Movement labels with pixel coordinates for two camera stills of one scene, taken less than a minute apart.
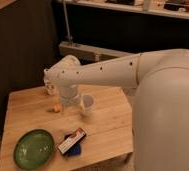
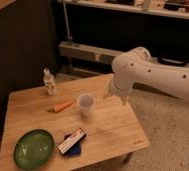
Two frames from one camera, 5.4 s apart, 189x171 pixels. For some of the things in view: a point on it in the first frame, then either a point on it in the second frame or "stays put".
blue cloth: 75,149 stays put
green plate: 34,149 stays put
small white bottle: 51,88 stays put
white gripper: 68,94 to 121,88
